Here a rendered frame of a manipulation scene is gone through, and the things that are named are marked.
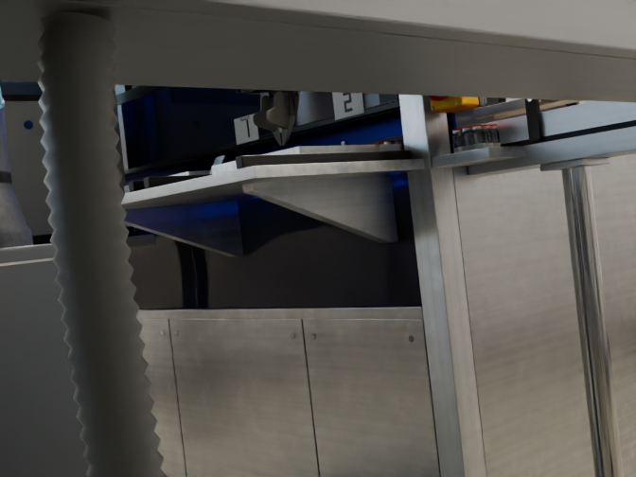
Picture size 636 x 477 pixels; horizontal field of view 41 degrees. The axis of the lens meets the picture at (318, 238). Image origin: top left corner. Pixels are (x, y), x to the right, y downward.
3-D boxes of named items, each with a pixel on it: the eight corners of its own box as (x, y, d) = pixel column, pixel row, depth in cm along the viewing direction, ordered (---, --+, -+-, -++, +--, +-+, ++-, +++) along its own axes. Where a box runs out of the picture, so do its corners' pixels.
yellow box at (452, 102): (455, 113, 162) (450, 75, 162) (485, 106, 157) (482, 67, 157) (429, 113, 157) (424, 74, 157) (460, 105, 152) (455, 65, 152)
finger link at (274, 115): (262, 146, 149) (256, 93, 149) (289, 145, 153) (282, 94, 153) (273, 143, 147) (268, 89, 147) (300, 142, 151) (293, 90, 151)
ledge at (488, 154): (479, 165, 168) (478, 155, 168) (536, 155, 159) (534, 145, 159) (432, 167, 159) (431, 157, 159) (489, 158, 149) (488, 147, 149)
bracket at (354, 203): (387, 242, 169) (379, 176, 169) (398, 241, 167) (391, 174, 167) (250, 260, 146) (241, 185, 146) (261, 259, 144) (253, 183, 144)
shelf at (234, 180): (236, 203, 218) (235, 195, 218) (451, 167, 166) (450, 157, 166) (57, 217, 186) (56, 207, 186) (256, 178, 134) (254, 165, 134)
